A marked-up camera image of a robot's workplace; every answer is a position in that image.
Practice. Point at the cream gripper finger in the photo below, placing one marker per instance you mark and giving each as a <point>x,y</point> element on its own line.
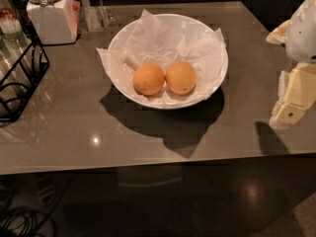
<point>296,95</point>
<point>278,35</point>

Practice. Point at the white paper liner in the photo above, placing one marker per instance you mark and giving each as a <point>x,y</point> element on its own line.
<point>158,43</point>

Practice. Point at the black wire rack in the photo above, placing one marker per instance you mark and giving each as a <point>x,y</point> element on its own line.
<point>20,70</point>

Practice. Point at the white ceramic bowl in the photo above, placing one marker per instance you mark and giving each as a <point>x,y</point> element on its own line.
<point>210,66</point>

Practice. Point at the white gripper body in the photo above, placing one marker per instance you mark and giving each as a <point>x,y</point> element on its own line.
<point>302,34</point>

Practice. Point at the clear glass in rack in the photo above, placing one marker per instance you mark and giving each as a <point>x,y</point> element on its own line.
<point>11,28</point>

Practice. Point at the white ceramic jar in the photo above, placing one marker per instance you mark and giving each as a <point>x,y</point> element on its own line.
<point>55,21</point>

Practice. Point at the orange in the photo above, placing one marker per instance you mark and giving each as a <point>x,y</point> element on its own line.
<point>148,79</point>
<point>181,77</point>

